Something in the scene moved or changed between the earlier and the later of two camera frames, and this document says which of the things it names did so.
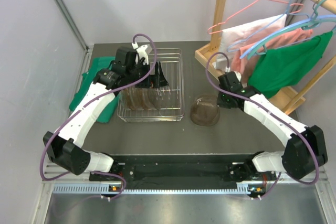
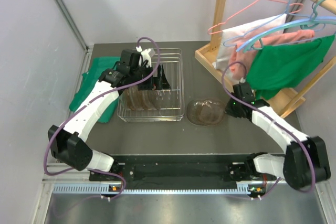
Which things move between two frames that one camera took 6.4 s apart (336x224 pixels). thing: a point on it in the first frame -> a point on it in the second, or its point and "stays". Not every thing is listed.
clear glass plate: x=125 y=99 stays
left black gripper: x=154 y=81 stays
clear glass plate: x=146 y=97 stays
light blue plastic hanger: x=287 y=29 -> x=248 y=43
